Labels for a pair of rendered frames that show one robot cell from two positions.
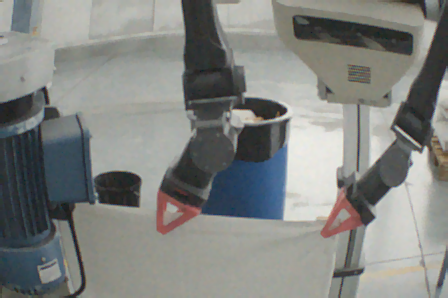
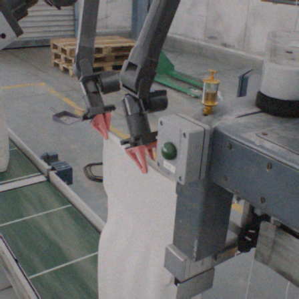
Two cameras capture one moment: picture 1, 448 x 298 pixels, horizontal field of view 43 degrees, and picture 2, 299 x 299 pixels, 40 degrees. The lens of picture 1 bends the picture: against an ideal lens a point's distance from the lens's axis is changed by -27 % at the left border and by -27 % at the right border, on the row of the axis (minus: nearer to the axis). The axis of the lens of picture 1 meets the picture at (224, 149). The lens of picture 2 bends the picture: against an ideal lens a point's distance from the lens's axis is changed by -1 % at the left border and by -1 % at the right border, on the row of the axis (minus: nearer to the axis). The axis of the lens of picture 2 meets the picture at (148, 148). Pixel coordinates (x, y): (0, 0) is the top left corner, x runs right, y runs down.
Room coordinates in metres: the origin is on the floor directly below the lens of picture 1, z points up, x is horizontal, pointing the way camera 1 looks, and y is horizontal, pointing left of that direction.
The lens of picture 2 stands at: (1.73, 0.80, 1.55)
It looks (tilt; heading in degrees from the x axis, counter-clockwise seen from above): 24 degrees down; 227
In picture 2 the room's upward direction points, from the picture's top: 3 degrees clockwise
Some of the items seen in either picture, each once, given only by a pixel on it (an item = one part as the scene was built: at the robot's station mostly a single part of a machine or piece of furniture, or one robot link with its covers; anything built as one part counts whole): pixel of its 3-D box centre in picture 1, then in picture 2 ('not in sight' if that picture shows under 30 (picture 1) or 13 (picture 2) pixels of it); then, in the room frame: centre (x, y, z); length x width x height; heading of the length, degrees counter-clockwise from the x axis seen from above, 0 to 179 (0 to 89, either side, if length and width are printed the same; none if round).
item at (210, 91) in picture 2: not in sight; (210, 91); (1.21, 0.39, 1.37); 0.03 x 0.02 x 0.03; 83
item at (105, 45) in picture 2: not in sight; (95, 45); (-2.14, -4.62, 0.36); 1.20 x 0.82 x 0.14; 169
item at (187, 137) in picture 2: not in sight; (181, 147); (1.27, 0.39, 1.29); 0.08 x 0.05 x 0.09; 83
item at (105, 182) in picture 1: (118, 202); not in sight; (3.51, 0.55, 0.13); 0.30 x 0.30 x 0.26
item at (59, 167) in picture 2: not in sight; (53, 167); (0.55, -1.32, 0.35); 0.30 x 0.15 x 0.15; 83
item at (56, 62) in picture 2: not in sight; (95, 63); (-2.17, -4.64, 0.07); 1.20 x 0.82 x 0.14; 171
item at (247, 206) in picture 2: not in sight; (249, 217); (1.06, 0.41, 1.08); 0.03 x 0.01 x 0.13; 173
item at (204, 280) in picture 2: not in sight; (187, 279); (1.21, 0.39, 0.98); 0.09 x 0.05 x 0.05; 173
